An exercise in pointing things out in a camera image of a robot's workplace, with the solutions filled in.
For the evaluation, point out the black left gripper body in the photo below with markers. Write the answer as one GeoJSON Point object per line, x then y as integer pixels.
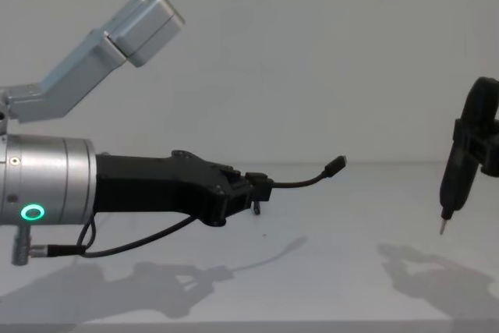
{"type": "Point", "coordinates": [156, 185]}

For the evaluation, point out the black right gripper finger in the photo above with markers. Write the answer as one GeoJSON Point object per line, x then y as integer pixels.
{"type": "Point", "coordinates": [473, 136]}
{"type": "Point", "coordinates": [492, 163]}

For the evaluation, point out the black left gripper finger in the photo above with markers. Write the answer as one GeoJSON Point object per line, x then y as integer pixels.
{"type": "Point", "coordinates": [241, 183]}
{"type": "Point", "coordinates": [249, 195]}

